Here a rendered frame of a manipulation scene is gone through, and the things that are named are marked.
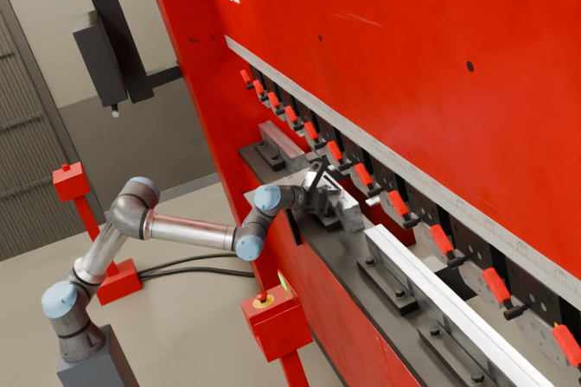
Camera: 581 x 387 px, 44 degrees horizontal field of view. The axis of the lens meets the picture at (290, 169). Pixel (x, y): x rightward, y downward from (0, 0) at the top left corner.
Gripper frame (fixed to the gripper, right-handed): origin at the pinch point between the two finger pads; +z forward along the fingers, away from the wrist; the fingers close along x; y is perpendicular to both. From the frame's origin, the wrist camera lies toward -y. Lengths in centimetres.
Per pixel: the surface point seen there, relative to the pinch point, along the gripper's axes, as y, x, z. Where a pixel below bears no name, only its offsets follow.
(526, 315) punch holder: 11, 100, -64
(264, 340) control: 47, 0, -29
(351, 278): 24.3, 21.5, -15.8
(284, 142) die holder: -14, -58, 31
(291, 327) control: 42.8, 4.5, -21.9
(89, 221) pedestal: 41, -204, 29
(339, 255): 19.8, 9.7, -8.1
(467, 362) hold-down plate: 32, 73, -35
